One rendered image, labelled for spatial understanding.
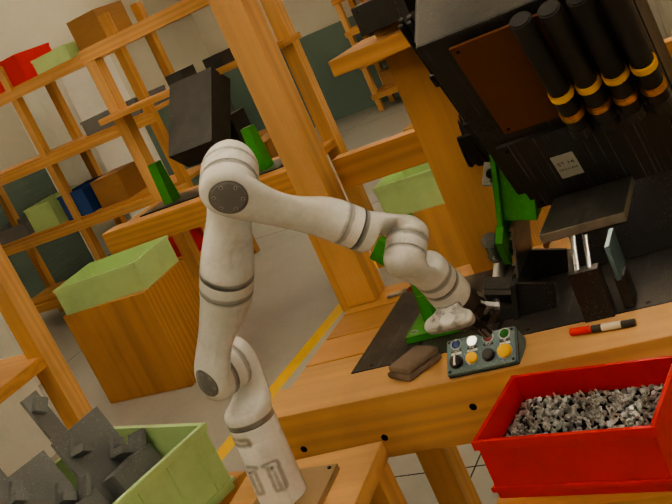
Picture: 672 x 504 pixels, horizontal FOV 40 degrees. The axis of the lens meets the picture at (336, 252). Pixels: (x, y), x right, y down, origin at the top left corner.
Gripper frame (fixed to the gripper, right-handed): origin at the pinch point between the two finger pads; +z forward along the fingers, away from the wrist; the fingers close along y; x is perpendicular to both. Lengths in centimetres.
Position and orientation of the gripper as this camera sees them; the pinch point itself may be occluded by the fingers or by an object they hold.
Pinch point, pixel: (484, 328)
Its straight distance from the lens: 177.5
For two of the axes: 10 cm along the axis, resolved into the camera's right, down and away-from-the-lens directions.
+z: 5.3, 4.9, 6.9
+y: -8.5, 2.5, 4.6
